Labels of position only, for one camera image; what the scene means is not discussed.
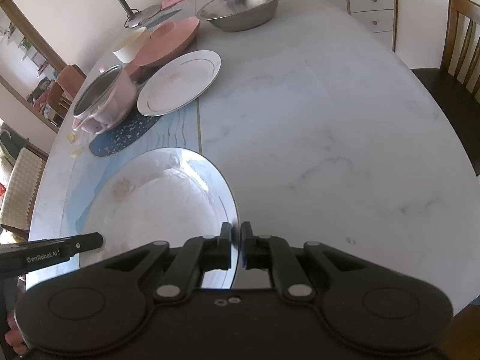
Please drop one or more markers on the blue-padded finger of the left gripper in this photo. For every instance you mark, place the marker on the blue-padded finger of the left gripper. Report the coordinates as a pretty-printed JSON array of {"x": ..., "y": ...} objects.
[{"x": 81, "y": 243}]

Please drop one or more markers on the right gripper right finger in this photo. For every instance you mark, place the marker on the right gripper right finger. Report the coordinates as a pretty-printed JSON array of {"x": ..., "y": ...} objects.
[{"x": 274, "y": 255}]

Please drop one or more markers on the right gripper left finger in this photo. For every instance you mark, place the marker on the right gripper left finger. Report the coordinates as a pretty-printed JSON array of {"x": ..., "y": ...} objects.
[{"x": 186, "y": 266}]

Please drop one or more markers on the large white plate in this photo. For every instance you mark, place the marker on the large white plate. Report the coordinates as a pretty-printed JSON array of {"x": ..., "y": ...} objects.
[{"x": 169, "y": 194}]

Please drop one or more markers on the pink pot with steel liner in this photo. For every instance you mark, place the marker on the pink pot with steel liner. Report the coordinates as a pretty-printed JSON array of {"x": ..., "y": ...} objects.
[{"x": 105, "y": 102}]

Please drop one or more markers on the small white plate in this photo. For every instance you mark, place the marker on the small white plate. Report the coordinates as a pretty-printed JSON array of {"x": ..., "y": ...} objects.
[{"x": 178, "y": 83}]

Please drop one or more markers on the pink plate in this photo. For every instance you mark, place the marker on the pink plate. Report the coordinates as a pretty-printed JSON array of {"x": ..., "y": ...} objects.
[{"x": 167, "y": 42}]

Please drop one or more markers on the large steel bowl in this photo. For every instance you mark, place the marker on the large steel bowl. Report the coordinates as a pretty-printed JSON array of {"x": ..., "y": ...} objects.
[{"x": 238, "y": 15}]

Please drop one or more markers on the cream ceramic bowl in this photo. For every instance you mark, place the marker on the cream ceramic bowl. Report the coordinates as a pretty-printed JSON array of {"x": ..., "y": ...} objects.
[{"x": 128, "y": 48}]

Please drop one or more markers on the person's left hand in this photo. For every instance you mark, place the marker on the person's left hand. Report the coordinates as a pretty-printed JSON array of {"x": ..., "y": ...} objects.
[{"x": 13, "y": 336}]

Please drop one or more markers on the wooden chair with pink towel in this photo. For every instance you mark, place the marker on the wooden chair with pink towel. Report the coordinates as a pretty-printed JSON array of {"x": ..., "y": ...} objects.
[{"x": 63, "y": 91}]

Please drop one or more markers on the wooden chair right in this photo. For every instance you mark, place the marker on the wooden chair right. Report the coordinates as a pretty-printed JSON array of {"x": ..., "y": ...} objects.
[{"x": 455, "y": 84}]

